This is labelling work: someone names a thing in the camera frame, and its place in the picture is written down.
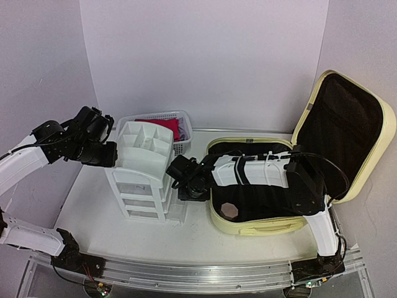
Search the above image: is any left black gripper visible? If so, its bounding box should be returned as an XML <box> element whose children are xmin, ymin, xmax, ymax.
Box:
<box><xmin>70</xmin><ymin>139</ymin><xmax>117</xmax><ymax>168</ymax></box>

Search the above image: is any white plastic drawer organizer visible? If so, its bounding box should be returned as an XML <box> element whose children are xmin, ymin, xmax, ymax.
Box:
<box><xmin>105</xmin><ymin>120</ymin><xmax>187</xmax><ymax>225</ymax></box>

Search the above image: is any lilac shirt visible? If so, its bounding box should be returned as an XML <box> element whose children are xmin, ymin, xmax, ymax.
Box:
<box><xmin>178</xmin><ymin>117</ymin><xmax>190</xmax><ymax>142</ymax></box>

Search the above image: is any red shirt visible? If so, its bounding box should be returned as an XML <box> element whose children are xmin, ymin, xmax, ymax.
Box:
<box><xmin>135</xmin><ymin>119</ymin><xmax>180</xmax><ymax>142</ymax></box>

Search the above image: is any white perforated plastic basket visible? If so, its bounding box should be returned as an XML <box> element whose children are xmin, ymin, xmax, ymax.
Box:
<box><xmin>115</xmin><ymin>110</ymin><xmax>193</xmax><ymax>155</ymax></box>

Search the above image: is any pale yellow hard-shell suitcase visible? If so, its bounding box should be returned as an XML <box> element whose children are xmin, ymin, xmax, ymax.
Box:
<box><xmin>207</xmin><ymin>70</ymin><xmax>396</xmax><ymax>236</ymax></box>

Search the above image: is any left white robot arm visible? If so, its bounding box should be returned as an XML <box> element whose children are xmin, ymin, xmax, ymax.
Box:
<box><xmin>1</xmin><ymin>106</ymin><xmax>117</xmax><ymax>271</ymax></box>

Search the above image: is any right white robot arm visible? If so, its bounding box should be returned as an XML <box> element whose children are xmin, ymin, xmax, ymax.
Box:
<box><xmin>166</xmin><ymin>151</ymin><xmax>341</xmax><ymax>275</ymax></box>

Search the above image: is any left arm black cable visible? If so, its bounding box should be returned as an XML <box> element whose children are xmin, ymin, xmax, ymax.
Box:
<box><xmin>9</xmin><ymin>142</ymin><xmax>94</xmax><ymax>280</ymax></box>

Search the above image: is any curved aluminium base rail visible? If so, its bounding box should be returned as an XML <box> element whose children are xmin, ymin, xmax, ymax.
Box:
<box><xmin>18</xmin><ymin>234</ymin><xmax>373</xmax><ymax>298</ymax></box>

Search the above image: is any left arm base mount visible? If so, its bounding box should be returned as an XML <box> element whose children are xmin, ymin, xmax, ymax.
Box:
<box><xmin>51</xmin><ymin>228</ymin><xmax>105</xmax><ymax>278</ymax></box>

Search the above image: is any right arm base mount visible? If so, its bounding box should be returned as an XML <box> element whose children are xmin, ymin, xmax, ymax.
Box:
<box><xmin>292</xmin><ymin>255</ymin><xmax>345</xmax><ymax>286</ymax></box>

